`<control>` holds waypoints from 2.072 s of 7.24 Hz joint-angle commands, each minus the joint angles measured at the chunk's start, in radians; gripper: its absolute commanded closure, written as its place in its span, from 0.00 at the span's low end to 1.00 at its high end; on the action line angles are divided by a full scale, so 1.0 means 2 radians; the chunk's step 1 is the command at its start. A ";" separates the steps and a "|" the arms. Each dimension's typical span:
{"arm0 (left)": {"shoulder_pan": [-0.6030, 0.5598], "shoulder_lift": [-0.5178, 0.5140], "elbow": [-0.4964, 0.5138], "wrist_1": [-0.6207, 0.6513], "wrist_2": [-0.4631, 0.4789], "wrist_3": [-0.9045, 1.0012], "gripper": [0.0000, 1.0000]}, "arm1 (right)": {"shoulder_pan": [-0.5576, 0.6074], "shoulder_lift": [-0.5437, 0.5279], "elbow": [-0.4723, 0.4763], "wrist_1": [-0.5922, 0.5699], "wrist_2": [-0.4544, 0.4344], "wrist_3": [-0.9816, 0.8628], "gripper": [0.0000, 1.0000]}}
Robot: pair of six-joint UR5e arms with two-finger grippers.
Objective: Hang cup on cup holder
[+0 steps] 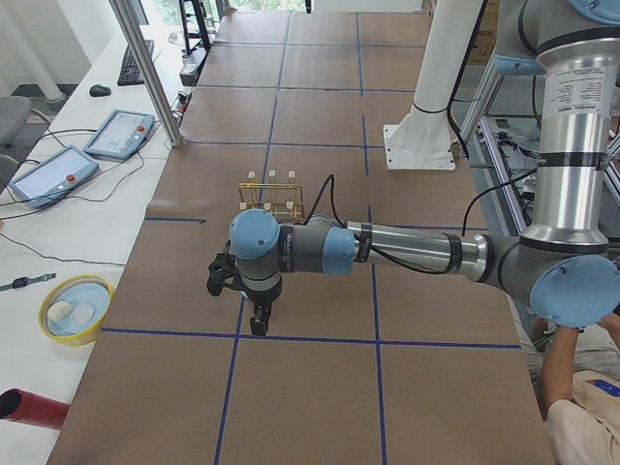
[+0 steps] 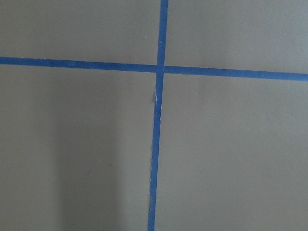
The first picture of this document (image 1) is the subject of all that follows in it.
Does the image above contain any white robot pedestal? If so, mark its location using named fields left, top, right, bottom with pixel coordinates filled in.
left=384, top=0, right=485, bottom=171

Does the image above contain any green strap smartwatch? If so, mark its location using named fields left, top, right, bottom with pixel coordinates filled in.
left=0, top=273, right=56, bottom=292

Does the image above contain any aluminium frame rack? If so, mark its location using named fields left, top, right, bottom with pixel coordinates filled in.
left=488, top=43, right=619, bottom=254

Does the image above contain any blue teach pendant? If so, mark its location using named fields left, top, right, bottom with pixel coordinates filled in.
left=83, top=109, right=155, bottom=161
left=9, top=145, right=99, bottom=209

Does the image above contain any near blue teach pendant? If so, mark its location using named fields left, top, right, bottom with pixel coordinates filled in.
left=9, top=145, right=99, bottom=209

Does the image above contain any black computer mouse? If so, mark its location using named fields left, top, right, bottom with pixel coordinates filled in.
left=89, top=84, right=111, bottom=98

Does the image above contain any black keyboard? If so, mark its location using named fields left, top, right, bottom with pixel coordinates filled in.
left=117, top=46, right=144, bottom=86

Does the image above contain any red cylinder bottle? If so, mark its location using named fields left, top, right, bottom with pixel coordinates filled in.
left=1, top=388, right=70, bottom=430

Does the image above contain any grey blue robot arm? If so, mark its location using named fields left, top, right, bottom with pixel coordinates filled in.
left=207, top=1, right=619, bottom=335

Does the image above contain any gold wire cup holder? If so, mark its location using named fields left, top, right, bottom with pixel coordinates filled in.
left=238, top=170, right=306, bottom=223

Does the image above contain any far blue teach pendant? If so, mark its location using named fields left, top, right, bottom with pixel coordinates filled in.
left=83, top=109, right=155, bottom=161

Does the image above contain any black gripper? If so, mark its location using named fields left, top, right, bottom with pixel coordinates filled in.
left=244, top=285, right=282, bottom=336

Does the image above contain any seated person beige shirt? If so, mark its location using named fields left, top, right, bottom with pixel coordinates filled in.
left=514, top=310, right=619, bottom=464

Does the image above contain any aluminium frame post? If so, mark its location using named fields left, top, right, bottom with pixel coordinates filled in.
left=108, top=0, right=182, bottom=147

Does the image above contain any yellow rimmed blue bowl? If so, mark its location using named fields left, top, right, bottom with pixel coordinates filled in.
left=38, top=274, right=115, bottom=347

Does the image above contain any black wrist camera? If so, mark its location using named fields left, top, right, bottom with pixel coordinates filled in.
left=206, top=240, right=245, bottom=296

